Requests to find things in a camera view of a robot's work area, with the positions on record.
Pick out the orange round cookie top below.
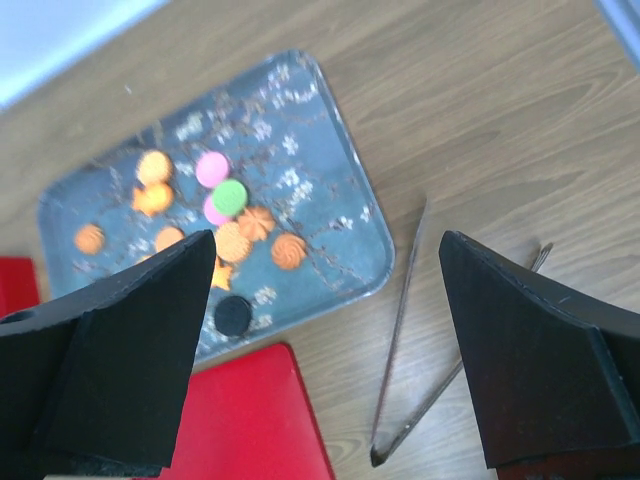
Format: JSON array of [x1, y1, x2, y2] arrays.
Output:
[[136, 150, 173, 186]]

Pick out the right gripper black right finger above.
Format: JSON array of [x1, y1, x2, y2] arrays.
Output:
[[439, 231, 639, 469]]

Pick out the orange fish cookie top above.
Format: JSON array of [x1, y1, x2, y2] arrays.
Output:
[[132, 183, 174, 217]]

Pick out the pink round cookie lower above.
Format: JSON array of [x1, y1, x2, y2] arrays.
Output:
[[203, 194, 235, 226]]

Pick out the orange flower cookie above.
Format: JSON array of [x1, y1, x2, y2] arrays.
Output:
[[237, 206, 276, 242]]

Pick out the green round cookie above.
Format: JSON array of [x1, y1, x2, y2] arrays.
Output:
[[211, 179, 248, 216]]

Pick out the orange fish cookie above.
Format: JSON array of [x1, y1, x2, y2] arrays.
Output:
[[211, 257, 233, 291], [132, 183, 174, 217]]

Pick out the red box lid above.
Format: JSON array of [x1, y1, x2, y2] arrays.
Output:
[[0, 256, 336, 480]]

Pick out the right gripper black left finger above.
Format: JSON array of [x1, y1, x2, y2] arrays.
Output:
[[1, 230, 215, 478]]

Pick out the metal tongs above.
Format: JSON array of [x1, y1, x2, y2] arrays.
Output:
[[365, 195, 564, 478]]

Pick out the orange round waffle cookie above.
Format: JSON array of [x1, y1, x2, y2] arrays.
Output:
[[214, 221, 252, 263]]

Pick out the pink round cookie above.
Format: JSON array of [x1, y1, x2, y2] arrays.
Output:
[[203, 194, 235, 226], [195, 151, 230, 189]]

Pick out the pink round cookie upper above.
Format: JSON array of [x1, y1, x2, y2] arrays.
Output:
[[195, 151, 230, 189]]

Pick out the orange swirl cookie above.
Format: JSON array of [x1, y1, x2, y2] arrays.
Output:
[[271, 232, 307, 270]]

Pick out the black round cookie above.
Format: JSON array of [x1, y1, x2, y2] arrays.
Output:
[[214, 295, 253, 337]]

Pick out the floral metal serving tray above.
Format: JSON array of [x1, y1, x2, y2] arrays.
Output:
[[37, 50, 395, 363]]

